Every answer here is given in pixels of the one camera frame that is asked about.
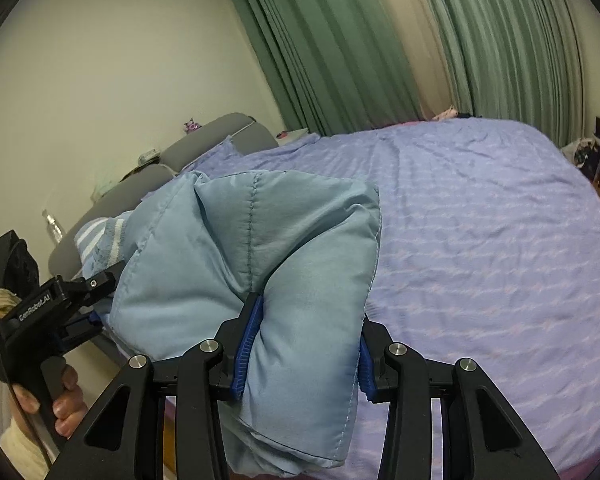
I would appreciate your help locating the white bag with dark contents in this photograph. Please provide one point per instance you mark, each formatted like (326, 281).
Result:
(580, 150)

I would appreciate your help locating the purple patterned bedsheet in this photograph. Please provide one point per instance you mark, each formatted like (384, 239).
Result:
(480, 240)

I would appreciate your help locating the clear water bottle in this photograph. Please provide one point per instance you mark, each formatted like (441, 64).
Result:
(53, 227)

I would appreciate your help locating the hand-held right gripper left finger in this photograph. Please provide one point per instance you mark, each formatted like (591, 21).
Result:
(245, 355)

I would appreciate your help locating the person's left forearm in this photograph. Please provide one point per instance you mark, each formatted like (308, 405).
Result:
(22, 450)

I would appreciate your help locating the small white box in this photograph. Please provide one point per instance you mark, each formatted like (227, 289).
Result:
(147, 155)

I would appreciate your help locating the person's left hand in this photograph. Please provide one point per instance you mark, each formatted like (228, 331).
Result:
(70, 402)

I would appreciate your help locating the small black item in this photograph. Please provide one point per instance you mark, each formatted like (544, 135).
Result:
(463, 115)

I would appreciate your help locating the beige sheer curtain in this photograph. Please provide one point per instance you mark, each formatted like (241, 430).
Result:
(410, 35)

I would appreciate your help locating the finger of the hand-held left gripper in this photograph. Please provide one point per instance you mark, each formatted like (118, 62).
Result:
(97, 285)
(77, 332)

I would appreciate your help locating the white nightstand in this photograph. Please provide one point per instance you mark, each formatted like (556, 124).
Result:
(295, 135)

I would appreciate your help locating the small purple toy figure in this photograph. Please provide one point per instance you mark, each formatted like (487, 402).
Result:
(191, 126)

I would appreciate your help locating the light blue padded pants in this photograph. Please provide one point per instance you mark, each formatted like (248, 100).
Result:
(300, 270)

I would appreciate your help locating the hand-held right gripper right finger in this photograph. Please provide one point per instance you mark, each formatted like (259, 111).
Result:
(366, 375)

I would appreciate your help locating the pale green tissue pack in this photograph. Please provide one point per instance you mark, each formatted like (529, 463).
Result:
(104, 187)

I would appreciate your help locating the grey padded headboard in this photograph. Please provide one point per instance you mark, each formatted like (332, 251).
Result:
(205, 140)

